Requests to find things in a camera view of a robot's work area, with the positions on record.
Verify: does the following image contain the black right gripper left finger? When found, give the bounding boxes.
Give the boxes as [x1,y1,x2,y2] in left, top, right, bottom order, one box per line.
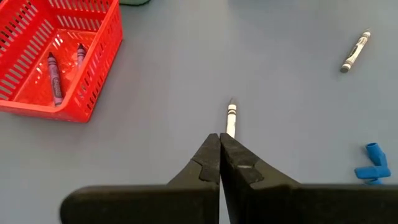
[60,133,221,224]

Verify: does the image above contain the green plastic bin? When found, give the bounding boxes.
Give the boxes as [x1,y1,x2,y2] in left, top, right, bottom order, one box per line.
[119,0,152,6]

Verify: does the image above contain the red plastic basket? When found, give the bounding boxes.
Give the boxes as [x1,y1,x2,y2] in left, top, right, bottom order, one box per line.
[0,0,124,123]

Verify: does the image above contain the white gray crayon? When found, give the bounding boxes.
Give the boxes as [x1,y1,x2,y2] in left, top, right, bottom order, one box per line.
[225,98,238,139]
[339,30,372,74]

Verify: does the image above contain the purple crayon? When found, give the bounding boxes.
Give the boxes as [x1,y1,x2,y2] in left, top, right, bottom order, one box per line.
[76,43,87,70]
[47,52,65,107]

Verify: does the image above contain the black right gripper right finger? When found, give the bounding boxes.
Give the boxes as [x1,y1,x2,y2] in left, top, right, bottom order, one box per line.
[219,133,398,224]

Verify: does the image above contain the blue eraser cap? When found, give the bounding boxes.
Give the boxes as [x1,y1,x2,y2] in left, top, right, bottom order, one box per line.
[354,165,392,180]
[364,142,389,167]
[363,178,386,187]

